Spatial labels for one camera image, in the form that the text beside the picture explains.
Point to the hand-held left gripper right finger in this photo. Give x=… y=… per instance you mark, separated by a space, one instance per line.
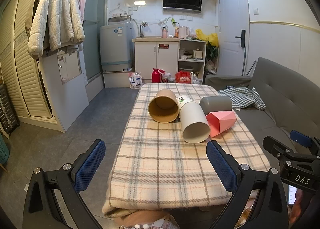
x=222 y=169

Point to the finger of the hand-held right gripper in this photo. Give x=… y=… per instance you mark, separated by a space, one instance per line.
x=277 y=147
x=300 y=138

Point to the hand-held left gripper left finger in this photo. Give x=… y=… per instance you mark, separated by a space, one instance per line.
x=90 y=166

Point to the pink faceted cup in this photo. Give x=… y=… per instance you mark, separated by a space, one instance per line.
x=222 y=121

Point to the white cup with green print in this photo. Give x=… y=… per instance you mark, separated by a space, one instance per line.
x=192 y=115

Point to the grey cup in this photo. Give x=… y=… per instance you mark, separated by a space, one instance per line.
x=217 y=103

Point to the brown paper cup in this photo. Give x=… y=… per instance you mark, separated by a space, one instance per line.
x=163 y=108

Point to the grey sofa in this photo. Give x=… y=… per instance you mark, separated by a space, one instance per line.
x=275 y=98

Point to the plaid blanket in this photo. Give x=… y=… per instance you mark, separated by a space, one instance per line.
x=160 y=161

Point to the checked cloth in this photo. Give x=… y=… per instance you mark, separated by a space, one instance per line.
x=240 y=96

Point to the white cabinet panel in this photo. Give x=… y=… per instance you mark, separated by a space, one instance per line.
x=67 y=98

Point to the teal basket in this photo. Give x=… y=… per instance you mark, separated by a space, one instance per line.
x=3 y=150

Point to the white plastic bag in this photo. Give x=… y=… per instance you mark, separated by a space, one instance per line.
x=196 y=79

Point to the white and blue package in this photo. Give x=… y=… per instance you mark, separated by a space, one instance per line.
x=135 y=81

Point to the red bag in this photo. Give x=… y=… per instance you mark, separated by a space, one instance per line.
x=183 y=78

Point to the black crate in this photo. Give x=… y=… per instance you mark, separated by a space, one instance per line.
x=7 y=111

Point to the white open shelf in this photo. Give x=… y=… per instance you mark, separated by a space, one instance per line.
x=204 y=63

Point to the red thermos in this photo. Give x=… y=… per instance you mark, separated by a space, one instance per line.
x=155 y=76

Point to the glass shower door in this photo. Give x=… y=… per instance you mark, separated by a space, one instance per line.
x=93 y=43

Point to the grey washing machine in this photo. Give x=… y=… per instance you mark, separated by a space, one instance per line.
x=115 y=46

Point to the white sink cabinet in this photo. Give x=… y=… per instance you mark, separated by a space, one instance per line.
x=155 y=61

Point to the yellow plastic bag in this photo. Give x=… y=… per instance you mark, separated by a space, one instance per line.
x=208 y=37

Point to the louvered wardrobe doors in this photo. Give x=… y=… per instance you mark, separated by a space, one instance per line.
x=20 y=56

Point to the white door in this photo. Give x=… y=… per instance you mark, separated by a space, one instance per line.
x=232 y=13

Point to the pink electric kettle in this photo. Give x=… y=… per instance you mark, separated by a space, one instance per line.
x=183 y=32

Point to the orange bottle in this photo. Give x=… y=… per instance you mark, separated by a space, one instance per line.
x=176 y=33

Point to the metal faucet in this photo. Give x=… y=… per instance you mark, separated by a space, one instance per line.
x=141 y=30

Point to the pink bottle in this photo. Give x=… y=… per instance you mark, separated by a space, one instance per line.
x=164 y=33

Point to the white padded jacket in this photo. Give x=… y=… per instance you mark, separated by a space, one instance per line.
x=55 y=18

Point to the clothes hanger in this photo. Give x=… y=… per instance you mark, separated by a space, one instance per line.
x=117 y=11

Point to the pink hanging garment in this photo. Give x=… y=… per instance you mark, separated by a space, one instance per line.
x=81 y=6

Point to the white light switch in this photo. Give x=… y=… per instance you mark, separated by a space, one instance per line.
x=255 y=11

